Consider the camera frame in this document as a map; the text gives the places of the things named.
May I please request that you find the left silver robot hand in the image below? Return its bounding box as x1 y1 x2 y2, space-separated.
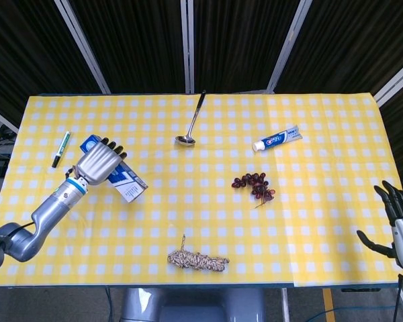
75 136 128 186

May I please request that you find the blue white box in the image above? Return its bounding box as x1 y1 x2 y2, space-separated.
79 133 149 203

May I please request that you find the white blue toothpaste tube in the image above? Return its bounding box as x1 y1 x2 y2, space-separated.
253 125 303 152

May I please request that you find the green white marker pen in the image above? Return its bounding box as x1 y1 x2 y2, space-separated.
51 131 72 168

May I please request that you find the yellow white checked tablecloth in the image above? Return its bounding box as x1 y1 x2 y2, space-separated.
0 93 403 288

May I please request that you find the dark corrugated partition panel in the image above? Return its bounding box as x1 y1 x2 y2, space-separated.
0 0 103 118
193 0 303 95
69 0 189 95
281 0 403 97

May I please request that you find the white table leg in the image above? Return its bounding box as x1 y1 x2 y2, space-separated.
280 287 291 322

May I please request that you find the dark red grape bunch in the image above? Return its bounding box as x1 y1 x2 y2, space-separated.
232 172 277 209

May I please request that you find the grey robot torso base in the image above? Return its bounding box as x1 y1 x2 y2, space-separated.
120 286 266 322

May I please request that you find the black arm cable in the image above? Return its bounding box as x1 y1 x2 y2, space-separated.
0 221 34 286
392 273 403 322

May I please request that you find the steel ladle black handle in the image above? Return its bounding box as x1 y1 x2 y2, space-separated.
175 89 207 148

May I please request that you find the white partition post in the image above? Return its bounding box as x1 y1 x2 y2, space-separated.
266 0 314 95
0 103 19 134
179 0 195 94
53 0 112 94
372 55 403 108

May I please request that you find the beige blue braided rope bundle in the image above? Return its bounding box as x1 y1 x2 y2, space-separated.
167 233 230 271

